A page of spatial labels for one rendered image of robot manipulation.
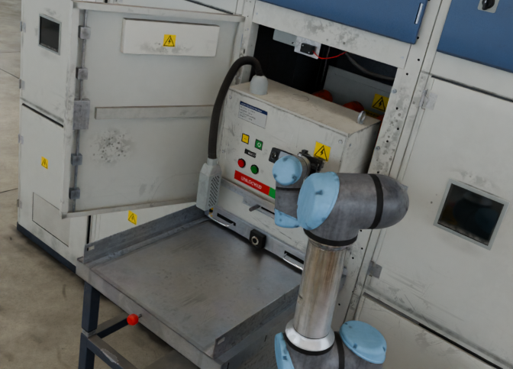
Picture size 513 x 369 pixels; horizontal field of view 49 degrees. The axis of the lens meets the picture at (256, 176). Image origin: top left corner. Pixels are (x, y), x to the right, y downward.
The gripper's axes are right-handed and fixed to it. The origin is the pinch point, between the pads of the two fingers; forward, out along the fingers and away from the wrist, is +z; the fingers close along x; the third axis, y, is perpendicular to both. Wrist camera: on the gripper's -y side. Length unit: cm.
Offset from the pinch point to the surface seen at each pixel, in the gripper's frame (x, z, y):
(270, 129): 6.4, 3.9, -15.9
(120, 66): 13, -12, -67
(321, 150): 5.0, -1.7, 3.6
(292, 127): 9.2, 0.5, -7.9
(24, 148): -48, 77, -168
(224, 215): -30.6, 19.0, -28.7
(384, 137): 14.5, 6.4, 20.5
